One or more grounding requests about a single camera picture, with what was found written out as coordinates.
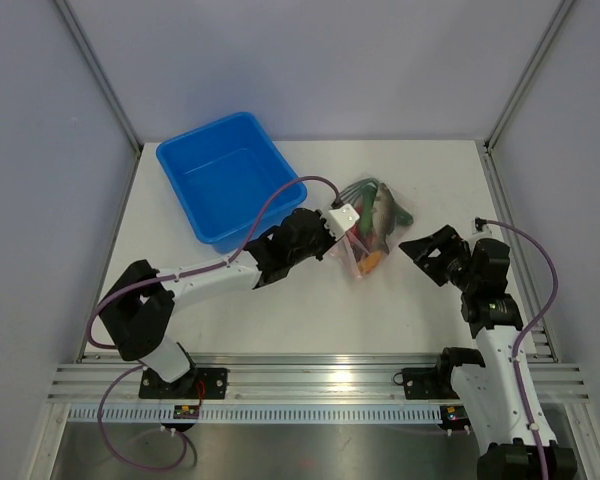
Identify grey toy fish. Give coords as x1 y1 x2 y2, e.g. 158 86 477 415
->
372 183 396 254

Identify aluminium frame post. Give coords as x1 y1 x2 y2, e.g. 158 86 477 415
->
484 0 579 154
51 0 144 157

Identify red toy chili pepper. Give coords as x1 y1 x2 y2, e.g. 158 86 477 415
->
356 197 373 236

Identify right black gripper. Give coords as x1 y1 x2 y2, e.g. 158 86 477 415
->
399 225 478 292

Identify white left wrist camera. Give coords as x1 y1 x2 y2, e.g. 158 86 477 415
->
323 203 359 240

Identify aluminium mounting rail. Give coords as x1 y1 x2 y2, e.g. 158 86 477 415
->
47 352 591 404

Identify right small circuit board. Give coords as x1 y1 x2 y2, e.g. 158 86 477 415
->
442 406 470 424

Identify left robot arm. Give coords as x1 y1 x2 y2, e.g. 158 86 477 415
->
96 208 356 398

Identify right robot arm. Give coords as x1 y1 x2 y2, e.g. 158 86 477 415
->
399 219 578 479

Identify right aluminium frame post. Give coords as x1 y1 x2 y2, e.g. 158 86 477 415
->
484 0 579 154

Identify green toy scallion strands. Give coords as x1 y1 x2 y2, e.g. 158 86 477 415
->
340 177 414 226

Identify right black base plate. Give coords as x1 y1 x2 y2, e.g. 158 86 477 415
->
392 367 459 400

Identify left aluminium frame post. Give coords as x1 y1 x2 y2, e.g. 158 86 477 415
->
51 0 144 157

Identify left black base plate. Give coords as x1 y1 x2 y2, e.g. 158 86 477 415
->
138 368 228 400

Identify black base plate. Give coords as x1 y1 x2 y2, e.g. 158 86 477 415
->
392 367 459 400
138 368 228 400

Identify blue plastic bin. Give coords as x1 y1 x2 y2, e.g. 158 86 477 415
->
156 112 297 254

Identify left small circuit board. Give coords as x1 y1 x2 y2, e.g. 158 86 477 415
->
173 405 200 420

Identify clear zip top bag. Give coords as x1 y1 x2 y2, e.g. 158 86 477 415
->
331 176 414 279

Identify white slotted cable duct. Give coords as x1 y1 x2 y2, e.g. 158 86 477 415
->
68 404 442 425

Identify small circuit board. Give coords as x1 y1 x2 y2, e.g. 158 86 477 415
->
442 406 470 424
173 405 200 420

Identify orange toy food piece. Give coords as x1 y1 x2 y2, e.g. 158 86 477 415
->
357 251 384 276

